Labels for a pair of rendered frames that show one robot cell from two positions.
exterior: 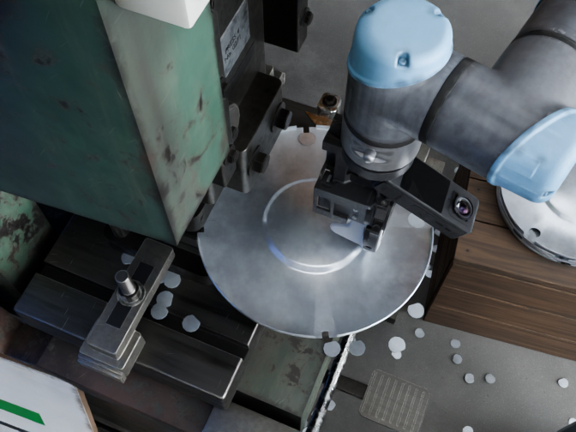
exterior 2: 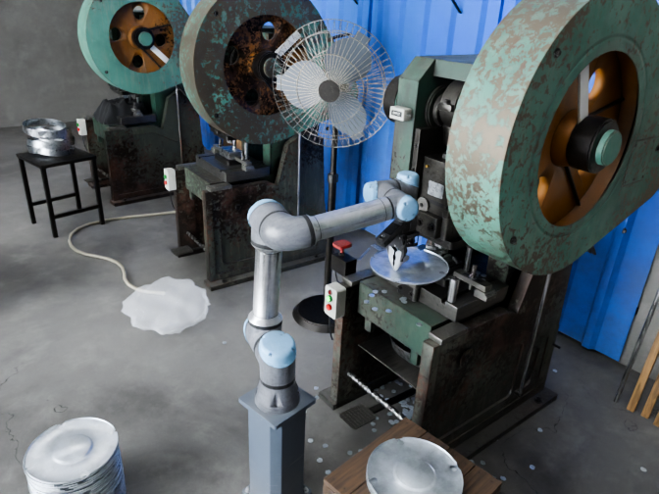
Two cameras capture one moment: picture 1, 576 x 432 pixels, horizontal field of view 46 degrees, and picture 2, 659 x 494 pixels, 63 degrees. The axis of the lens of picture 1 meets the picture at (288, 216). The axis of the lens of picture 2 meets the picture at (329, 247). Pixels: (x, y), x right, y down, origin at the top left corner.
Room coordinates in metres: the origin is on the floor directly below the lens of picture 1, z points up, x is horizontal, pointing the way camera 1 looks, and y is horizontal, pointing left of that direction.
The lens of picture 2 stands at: (0.98, -1.74, 1.67)
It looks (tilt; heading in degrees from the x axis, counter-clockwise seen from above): 25 degrees down; 119
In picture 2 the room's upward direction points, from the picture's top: 3 degrees clockwise
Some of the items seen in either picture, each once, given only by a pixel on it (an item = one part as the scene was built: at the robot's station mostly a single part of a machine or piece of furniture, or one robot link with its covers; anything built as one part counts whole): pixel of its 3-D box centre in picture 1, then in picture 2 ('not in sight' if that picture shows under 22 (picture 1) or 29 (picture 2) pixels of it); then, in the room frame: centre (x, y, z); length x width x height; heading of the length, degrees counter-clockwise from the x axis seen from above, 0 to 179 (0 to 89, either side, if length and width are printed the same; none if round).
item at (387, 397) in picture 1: (285, 361); (399, 397); (0.40, 0.00, 0.14); 0.59 x 0.10 x 0.05; 67
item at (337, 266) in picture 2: not in sight; (342, 274); (0.08, 0.04, 0.62); 0.10 x 0.06 x 0.20; 157
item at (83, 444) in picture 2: not in sight; (72, 448); (-0.40, -0.97, 0.25); 0.29 x 0.29 x 0.01
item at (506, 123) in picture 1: (515, 118); (383, 193); (0.32, -0.18, 1.09); 0.11 x 0.11 x 0.08; 54
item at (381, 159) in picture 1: (381, 131); not in sight; (0.36, -0.09, 1.02); 0.08 x 0.08 x 0.05
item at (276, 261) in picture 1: (315, 223); (409, 264); (0.39, -0.03, 0.79); 0.29 x 0.29 x 0.01
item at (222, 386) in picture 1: (197, 217); (437, 278); (0.45, 0.13, 0.68); 0.45 x 0.30 x 0.06; 157
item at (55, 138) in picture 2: not in sight; (58, 172); (-2.63, 0.60, 0.40); 0.45 x 0.40 x 0.79; 169
